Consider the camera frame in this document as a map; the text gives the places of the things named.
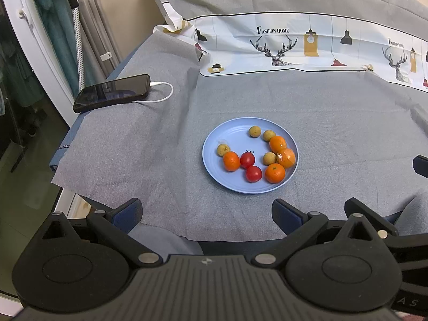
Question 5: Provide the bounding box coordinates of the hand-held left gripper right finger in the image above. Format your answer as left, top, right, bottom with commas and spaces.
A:
252, 198, 390, 268

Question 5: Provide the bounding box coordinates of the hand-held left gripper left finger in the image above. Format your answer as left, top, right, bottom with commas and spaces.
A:
40, 198, 163, 269

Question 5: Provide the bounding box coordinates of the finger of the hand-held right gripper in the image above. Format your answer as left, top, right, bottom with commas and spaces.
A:
344, 197, 428, 274
412, 154, 428, 176

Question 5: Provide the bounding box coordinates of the red cherry tomato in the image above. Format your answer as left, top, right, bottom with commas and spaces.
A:
240, 150, 256, 169
246, 165, 263, 183

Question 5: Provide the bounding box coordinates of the plastic-wrapped small orange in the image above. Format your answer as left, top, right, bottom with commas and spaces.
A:
276, 148, 297, 169

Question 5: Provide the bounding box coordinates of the blue plate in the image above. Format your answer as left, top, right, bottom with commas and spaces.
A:
202, 117, 299, 194

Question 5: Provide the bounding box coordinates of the grey cloth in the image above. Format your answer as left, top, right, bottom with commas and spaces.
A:
50, 32, 428, 243

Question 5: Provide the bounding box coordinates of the black smartphone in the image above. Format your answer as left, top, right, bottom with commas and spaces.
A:
72, 74, 151, 114

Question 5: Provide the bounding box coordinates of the grey curtain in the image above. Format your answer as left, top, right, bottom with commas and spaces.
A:
77, 0, 123, 87

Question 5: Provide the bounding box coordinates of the teal curtain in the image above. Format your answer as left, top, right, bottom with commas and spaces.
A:
27, 0, 82, 94

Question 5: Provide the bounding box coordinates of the white charging cable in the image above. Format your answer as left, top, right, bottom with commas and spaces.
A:
134, 81, 174, 104

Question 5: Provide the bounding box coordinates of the black white braided hose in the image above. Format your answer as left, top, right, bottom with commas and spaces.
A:
58, 0, 86, 91

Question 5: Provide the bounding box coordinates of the white door frame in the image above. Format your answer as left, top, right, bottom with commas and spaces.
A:
0, 0, 79, 128

